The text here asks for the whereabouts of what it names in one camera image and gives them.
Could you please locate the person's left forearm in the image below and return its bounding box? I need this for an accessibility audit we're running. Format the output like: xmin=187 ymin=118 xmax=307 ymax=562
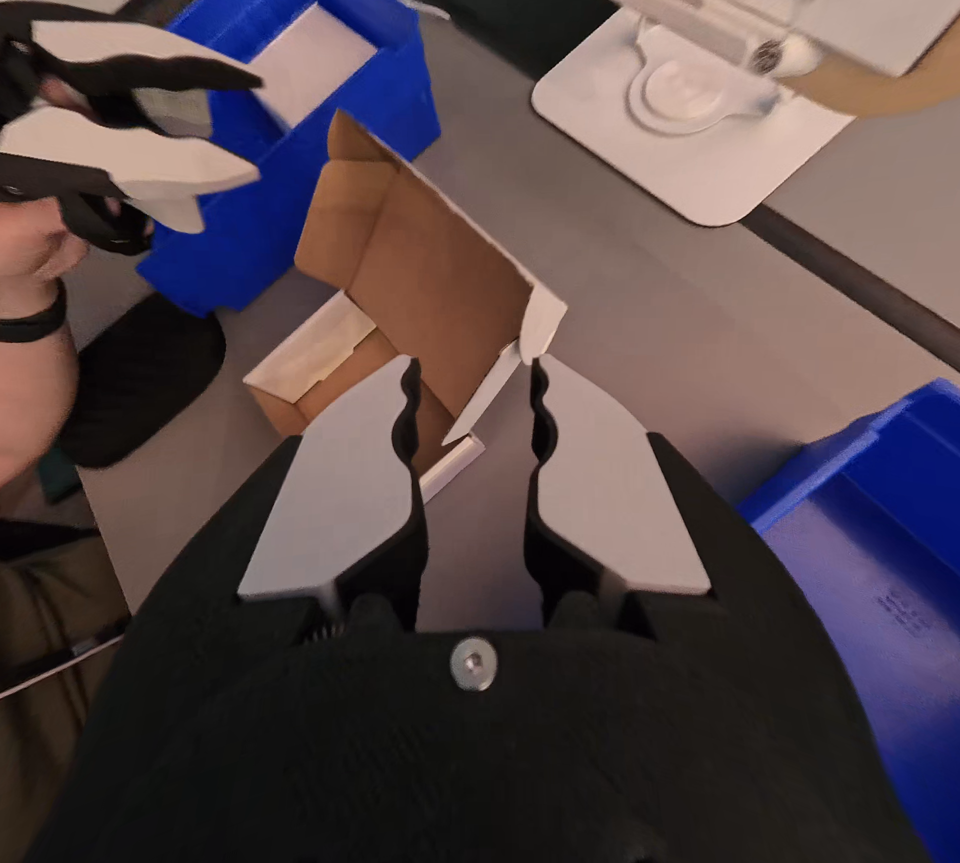
xmin=0 ymin=278 xmax=82 ymax=483

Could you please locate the black wristband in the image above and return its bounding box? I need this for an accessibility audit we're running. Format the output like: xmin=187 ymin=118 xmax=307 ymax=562
xmin=0 ymin=281 xmax=70 ymax=345

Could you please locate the person's left hand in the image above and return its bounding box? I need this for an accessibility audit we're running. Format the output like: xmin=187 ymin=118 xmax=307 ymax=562
xmin=0 ymin=197 xmax=93 ymax=285

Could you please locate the wooden document stand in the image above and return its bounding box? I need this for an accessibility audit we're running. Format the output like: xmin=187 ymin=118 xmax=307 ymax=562
xmin=480 ymin=0 xmax=960 ymax=228

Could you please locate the blue plastic bin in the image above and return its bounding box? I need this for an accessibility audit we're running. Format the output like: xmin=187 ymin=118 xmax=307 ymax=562
xmin=737 ymin=377 xmax=960 ymax=863
xmin=137 ymin=0 xmax=442 ymax=317

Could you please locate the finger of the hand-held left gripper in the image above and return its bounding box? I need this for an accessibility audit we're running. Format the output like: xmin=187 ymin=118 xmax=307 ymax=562
xmin=0 ymin=107 xmax=261 ymax=236
xmin=31 ymin=19 xmax=265 ymax=105

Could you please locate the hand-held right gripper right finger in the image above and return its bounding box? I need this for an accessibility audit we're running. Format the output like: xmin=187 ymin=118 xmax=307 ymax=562
xmin=523 ymin=354 xmax=713 ymax=628

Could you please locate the white cardboard mailer box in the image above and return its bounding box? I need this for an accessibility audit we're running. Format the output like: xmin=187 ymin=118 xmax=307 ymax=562
xmin=247 ymin=4 xmax=380 ymax=129
xmin=243 ymin=109 xmax=569 ymax=504

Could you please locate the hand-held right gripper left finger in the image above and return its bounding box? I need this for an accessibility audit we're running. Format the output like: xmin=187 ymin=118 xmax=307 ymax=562
xmin=236 ymin=356 xmax=430 ymax=632

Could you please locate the black wrist rest pad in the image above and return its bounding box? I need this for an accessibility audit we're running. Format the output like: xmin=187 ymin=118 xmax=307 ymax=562
xmin=58 ymin=291 xmax=228 ymax=470

